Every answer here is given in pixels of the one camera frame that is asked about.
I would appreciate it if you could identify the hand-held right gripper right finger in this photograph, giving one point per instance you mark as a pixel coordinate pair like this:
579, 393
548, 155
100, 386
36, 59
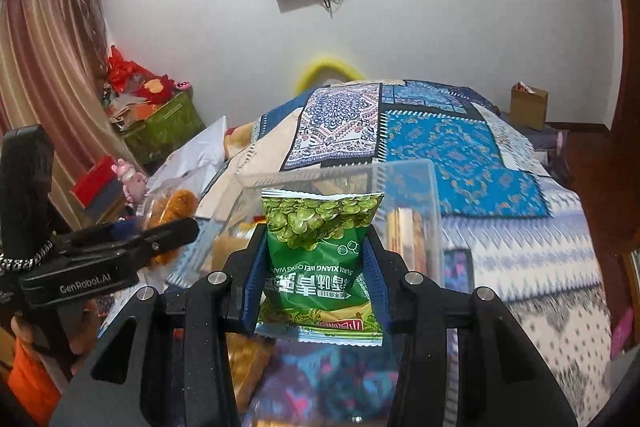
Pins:
384, 312

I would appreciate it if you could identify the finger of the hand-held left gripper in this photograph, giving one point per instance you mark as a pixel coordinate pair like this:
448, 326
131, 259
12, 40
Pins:
127, 227
165, 237

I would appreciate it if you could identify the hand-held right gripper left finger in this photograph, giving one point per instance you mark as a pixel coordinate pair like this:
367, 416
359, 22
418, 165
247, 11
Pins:
252, 297

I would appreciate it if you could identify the clear packet of orange cookies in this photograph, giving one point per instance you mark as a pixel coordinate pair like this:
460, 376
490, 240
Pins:
172, 207

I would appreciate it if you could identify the orange biscuit packet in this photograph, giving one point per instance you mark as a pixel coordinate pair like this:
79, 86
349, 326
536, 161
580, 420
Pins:
405, 237

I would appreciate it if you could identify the green pea snack packet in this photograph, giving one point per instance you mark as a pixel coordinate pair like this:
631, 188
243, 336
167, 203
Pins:
320, 257

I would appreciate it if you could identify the clear plastic container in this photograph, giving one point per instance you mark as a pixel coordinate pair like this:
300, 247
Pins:
410, 187

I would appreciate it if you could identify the person's left forearm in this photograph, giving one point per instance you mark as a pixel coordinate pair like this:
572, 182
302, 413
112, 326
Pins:
32, 382

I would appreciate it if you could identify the person's left hand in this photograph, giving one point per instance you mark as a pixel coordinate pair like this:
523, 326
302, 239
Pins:
84, 332

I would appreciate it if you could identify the pink toy rabbit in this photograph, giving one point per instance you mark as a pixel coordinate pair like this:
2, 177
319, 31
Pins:
129, 177

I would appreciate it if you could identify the red box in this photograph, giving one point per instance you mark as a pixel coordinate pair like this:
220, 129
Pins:
95, 182

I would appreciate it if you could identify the white pillow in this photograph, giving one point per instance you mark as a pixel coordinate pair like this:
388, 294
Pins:
192, 157

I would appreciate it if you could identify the green storage box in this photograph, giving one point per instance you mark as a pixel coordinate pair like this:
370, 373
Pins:
165, 132

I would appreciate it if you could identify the striped brown curtain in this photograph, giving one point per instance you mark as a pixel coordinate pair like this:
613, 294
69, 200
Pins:
45, 82

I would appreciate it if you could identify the green box with clutter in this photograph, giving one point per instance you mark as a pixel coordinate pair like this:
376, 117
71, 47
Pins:
135, 79

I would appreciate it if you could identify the blue patterned blanket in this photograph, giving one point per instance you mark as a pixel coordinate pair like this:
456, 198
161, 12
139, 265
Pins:
450, 157

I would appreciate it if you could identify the small cardboard box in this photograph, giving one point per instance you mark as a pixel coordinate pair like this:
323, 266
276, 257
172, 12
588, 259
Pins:
529, 107

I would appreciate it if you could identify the wooden wardrobe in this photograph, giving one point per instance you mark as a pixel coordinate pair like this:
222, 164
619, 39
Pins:
627, 107

